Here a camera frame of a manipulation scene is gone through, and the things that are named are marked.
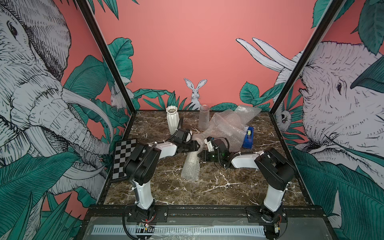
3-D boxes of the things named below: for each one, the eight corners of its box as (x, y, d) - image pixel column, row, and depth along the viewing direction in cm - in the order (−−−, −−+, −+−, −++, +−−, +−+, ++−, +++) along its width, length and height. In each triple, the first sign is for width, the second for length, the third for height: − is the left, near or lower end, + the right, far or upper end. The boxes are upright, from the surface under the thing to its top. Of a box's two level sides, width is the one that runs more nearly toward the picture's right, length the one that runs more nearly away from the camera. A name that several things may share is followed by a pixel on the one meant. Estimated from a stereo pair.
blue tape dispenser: (241, 146, 101) (244, 141, 96) (244, 131, 110) (246, 125, 104) (249, 149, 100) (253, 143, 95) (251, 133, 109) (254, 127, 103)
